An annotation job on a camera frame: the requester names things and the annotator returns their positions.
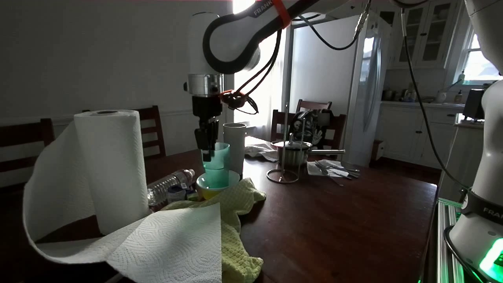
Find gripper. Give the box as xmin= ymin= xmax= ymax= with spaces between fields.
xmin=192 ymin=95 xmax=223 ymax=162

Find teal plastic cup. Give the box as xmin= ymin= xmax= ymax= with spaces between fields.
xmin=202 ymin=142 xmax=231 ymax=189

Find tall white mug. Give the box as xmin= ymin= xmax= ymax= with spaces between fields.
xmin=223 ymin=123 xmax=248 ymax=176

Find crumpled white cloth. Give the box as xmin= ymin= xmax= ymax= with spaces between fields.
xmin=244 ymin=142 xmax=280 ymax=163

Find yellow bowl with teal inside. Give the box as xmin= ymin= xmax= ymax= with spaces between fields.
xmin=196 ymin=170 xmax=241 ymax=200

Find clear plastic water bottle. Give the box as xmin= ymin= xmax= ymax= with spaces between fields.
xmin=147 ymin=169 xmax=196 ymax=207

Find steel pot with lid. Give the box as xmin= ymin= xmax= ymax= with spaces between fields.
xmin=271 ymin=140 xmax=346 ymax=168

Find bright window with curtain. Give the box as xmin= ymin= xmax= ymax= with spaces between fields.
xmin=232 ymin=0 xmax=290 ymax=131

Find black bag with skull print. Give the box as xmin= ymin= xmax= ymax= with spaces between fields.
xmin=288 ymin=110 xmax=325 ymax=147

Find white paper towel roll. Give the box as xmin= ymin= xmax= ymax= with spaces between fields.
xmin=22 ymin=110 xmax=223 ymax=283

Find yellow-green dish cloth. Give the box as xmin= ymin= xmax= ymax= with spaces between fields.
xmin=160 ymin=178 xmax=267 ymax=283

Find white paper napkin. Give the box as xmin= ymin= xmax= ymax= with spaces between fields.
xmin=307 ymin=159 xmax=351 ymax=178

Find steel fork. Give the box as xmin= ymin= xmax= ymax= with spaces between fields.
xmin=314 ymin=160 xmax=345 ymax=187

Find white refrigerator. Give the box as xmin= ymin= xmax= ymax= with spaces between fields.
xmin=290 ymin=13 xmax=394 ymax=166

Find steel knife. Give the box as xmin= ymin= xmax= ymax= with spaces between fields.
xmin=320 ymin=163 xmax=360 ymax=175

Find white kitchen base cabinets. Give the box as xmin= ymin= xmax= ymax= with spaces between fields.
xmin=375 ymin=101 xmax=465 ymax=170

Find kitchen tap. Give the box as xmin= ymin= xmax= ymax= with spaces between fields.
xmin=443 ymin=78 xmax=464 ymax=94

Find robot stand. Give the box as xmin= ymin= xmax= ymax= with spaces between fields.
xmin=434 ymin=198 xmax=503 ymax=283

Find black box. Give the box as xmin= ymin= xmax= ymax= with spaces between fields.
xmin=463 ymin=88 xmax=486 ymax=121

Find kitchen window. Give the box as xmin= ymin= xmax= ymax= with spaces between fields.
xmin=457 ymin=23 xmax=503 ymax=86

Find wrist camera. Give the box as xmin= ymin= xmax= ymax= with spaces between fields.
xmin=222 ymin=91 xmax=249 ymax=111

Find wire paper towel holder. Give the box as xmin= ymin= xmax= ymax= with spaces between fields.
xmin=266 ymin=104 xmax=308 ymax=184

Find white glass-door wall cabinet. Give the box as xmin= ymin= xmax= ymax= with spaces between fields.
xmin=378 ymin=0 xmax=465 ymax=70

